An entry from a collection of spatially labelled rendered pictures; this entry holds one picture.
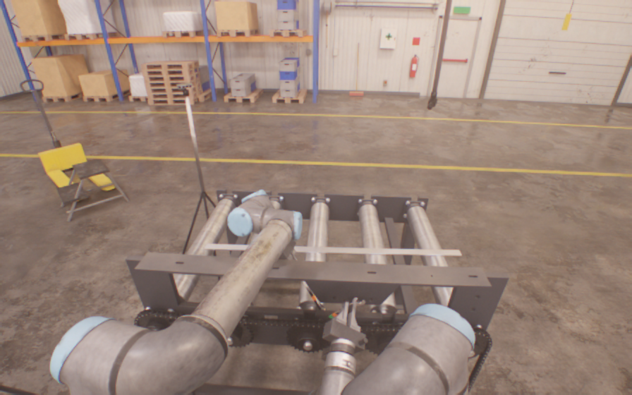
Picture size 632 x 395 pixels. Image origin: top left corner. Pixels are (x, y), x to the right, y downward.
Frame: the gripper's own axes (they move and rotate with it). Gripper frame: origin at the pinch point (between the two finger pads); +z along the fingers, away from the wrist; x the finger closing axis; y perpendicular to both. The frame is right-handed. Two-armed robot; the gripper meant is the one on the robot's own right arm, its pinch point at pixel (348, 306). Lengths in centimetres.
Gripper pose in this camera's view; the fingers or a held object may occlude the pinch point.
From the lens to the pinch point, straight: 113.6
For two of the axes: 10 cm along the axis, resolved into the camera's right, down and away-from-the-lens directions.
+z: 2.0, -6.6, 7.3
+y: 5.1, -5.7, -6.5
